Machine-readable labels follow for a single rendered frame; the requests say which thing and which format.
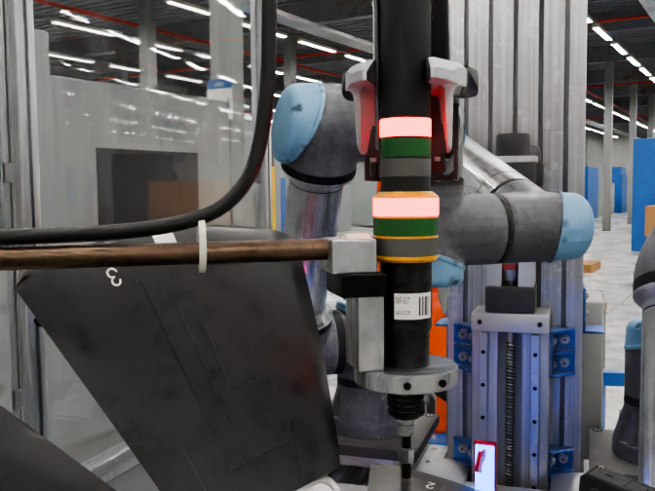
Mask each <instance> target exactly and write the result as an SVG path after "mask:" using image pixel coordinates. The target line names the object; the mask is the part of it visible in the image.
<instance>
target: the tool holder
mask: <svg viewBox="0 0 655 491"><path fill-rule="evenodd" d="M322 239H327V243H328V258H327V260H321V268H322V270H324V271H327V290H328V291H330V292H331V293H333V294H335V295H337V296H339V297H341V298H346V361H347V362H348V363H349V364H351V365H352V366H353V367H354V380H355V382H356V383H357V384H358V385H359V386H361V387H363V388H365V389H368V390H371V391H375V392H380V393H386V394H397V395H423V394H432V393H438V392H442V391H446V390H449V389H451V388H453V387H454V386H456V385H457V383H458V364H457V363H456V362H455V361H453V360H452V359H448V358H445V357H441V356H435V355H430V365H428V366H426V367H423V368H415V369H399V368H392V367H388V366H385V365H384V296H386V274H384V273H381V272H378V271H376V239H372V238H369V239H341V238H339V237H325V238H322Z"/></svg>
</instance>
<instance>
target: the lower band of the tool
mask: <svg viewBox="0 0 655 491"><path fill-rule="evenodd" d="M438 197H439V196H438V195H437V194H435V193H434V192H432V191H421V192H378V193H377V194H376V195H374V196H373V198H438ZM373 217H374V218H435V217H439V216H438V215H434V216H373ZM438 236H439V235H437V236H428V237H381V236H374V235H373V237H374V238H381V239H429V238H437V237H438ZM438 257H439V255H434V256H423V257H389V256H378V255H376V261H379V262H387V263H426V262H433V261H436V260H437V259H438Z"/></svg>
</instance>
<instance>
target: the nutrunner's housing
mask: <svg viewBox="0 0 655 491"><path fill-rule="evenodd" d="M378 262H379V261H378ZM379 272H381V273H384V274H386V296H384V365H385V366H388V367H392V368H399V369H415V368H423V367H426V366H428V365H430V330H431V328H432V262H426V263H387V262H379ZM424 397H425V394H423V395H397V394H387V413H388V414H389V415H390V416H392V417H393V418H394V419H397V420H403V421H411V420H416V419H419V418H420V417H421V416H423V415H424V414H425V398H424Z"/></svg>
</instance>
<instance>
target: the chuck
mask: <svg viewBox="0 0 655 491"><path fill-rule="evenodd" d="M396 429H397V434H398V435H400V436H412V435H414V434H415V429H416V423H415V420H411V421H403V420H397V423H396Z"/></svg>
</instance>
